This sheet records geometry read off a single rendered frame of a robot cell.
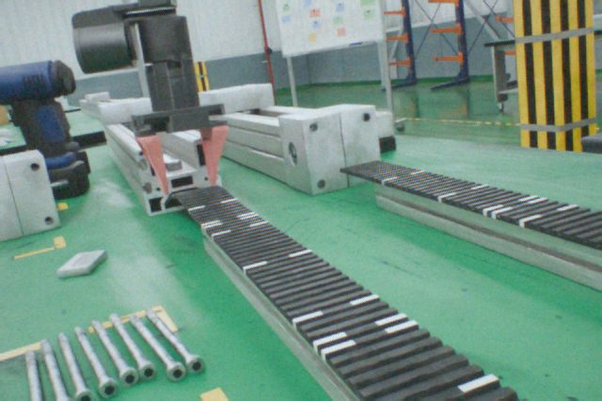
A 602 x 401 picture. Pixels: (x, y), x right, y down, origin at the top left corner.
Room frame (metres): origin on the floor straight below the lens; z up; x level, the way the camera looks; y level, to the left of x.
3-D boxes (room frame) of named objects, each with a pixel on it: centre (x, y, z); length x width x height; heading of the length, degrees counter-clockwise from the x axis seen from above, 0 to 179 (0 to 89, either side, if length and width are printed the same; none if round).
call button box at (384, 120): (0.96, -0.11, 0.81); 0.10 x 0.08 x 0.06; 109
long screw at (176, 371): (0.35, 0.11, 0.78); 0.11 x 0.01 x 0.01; 27
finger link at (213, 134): (0.72, 0.12, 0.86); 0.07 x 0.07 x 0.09; 22
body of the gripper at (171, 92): (0.72, 0.13, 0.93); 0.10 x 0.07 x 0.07; 112
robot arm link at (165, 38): (0.72, 0.13, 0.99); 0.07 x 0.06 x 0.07; 94
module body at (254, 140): (1.19, 0.10, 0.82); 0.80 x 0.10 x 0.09; 19
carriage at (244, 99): (1.19, 0.10, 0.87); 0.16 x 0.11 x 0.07; 19
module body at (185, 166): (1.12, 0.28, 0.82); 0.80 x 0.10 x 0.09; 19
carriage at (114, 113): (1.36, 0.36, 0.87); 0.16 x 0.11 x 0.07; 19
